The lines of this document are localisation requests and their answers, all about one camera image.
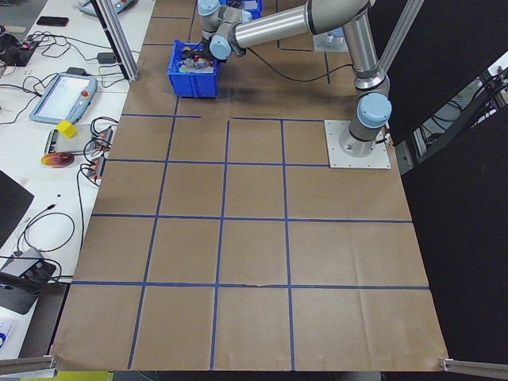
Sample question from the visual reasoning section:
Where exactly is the blue plastic storage bin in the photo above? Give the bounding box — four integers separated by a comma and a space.
167, 38, 221, 99
219, 0, 264, 20

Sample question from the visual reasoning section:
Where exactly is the grey orange USB hub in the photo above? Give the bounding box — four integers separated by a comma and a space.
91, 125, 117, 148
85, 156, 107, 183

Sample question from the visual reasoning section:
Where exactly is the black smartphone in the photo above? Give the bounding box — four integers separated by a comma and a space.
37, 16, 70, 28

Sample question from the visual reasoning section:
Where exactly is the silver flat device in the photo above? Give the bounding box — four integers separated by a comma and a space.
42, 129, 87, 156

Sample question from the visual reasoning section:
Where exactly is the red toy fruit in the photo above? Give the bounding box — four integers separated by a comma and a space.
40, 153, 76, 169

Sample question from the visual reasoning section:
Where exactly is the black red electronics board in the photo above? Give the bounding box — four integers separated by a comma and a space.
0, 33, 41, 67

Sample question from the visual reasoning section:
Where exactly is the black laptop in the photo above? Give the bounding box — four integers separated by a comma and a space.
0, 170, 36, 249

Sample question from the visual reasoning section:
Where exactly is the grey docking station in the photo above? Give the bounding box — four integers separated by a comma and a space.
0, 248, 57, 295

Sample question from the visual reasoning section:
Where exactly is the black fabric cover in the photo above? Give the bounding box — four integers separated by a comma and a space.
368, 0, 508, 363

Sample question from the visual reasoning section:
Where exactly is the aluminium profile post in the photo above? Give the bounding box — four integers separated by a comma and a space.
98, 0, 141, 83

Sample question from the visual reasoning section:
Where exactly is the black braided cable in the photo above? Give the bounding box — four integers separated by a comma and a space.
244, 47, 356, 83

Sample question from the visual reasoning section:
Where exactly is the black post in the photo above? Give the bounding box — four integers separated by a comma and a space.
90, 0, 129, 80

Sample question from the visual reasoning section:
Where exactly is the black desk cable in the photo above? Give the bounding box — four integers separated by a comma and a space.
0, 33, 100, 98
97, 61, 132, 87
59, 160, 105, 283
13, 202, 77, 256

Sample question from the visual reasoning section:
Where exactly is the aluminium frame bar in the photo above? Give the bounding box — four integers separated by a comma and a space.
438, 356, 508, 376
379, 0, 426, 75
0, 355, 60, 378

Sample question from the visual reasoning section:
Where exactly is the white square base plate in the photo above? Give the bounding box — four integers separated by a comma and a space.
324, 119, 392, 171

